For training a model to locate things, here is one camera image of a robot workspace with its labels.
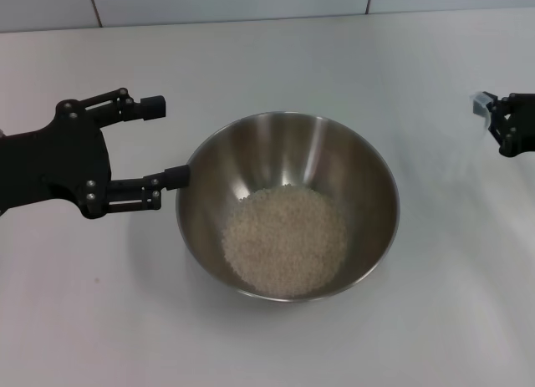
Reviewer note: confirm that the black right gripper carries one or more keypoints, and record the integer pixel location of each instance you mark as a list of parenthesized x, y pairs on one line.
[(522, 132)]

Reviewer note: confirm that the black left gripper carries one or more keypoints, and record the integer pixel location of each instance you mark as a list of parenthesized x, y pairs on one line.
[(50, 165)]

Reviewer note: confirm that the stainless steel mixing bowl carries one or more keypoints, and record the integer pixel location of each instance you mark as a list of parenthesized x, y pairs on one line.
[(334, 161)]

